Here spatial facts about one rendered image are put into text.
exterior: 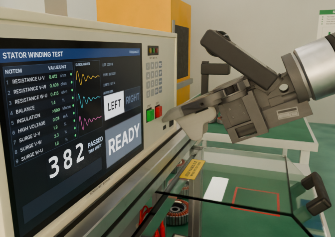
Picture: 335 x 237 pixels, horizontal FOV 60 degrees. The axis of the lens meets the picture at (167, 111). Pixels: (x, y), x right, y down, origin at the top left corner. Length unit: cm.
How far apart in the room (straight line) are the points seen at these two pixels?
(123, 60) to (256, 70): 18
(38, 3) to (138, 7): 130
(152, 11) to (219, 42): 363
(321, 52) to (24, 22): 32
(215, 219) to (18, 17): 87
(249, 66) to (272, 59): 515
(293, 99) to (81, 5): 654
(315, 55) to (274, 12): 518
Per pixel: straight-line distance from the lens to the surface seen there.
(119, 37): 39
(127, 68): 41
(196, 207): 77
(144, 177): 42
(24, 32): 26
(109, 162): 38
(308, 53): 41
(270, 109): 42
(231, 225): 99
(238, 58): 40
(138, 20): 409
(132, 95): 42
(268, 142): 189
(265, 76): 41
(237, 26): 560
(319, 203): 53
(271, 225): 102
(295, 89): 40
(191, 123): 44
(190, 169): 57
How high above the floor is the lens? 129
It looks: 12 degrees down
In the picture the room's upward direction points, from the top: straight up
